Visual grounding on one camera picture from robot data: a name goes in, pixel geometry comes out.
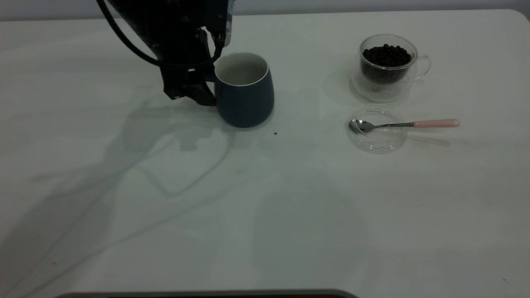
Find round clear glass lid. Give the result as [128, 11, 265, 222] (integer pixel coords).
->
[347, 106, 408, 154]

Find dark coffee beans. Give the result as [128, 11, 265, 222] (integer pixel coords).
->
[361, 44, 413, 85]

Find metal spoon with pink handle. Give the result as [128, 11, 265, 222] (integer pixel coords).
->
[349, 119, 460, 135]

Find silver black wrist camera box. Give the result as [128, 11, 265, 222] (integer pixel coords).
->
[205, 0, 233, 47]

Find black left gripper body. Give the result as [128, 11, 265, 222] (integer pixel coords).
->
[159, 27, 217, 101]

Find black corrugated cable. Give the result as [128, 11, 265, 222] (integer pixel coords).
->
[96, 0, 226, 69]

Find dark grey ceramic mug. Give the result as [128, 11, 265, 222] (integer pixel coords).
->
[213, 52, 275, 128]

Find clear glass cup with handle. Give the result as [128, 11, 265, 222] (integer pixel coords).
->
[351, 35, 432, 103]

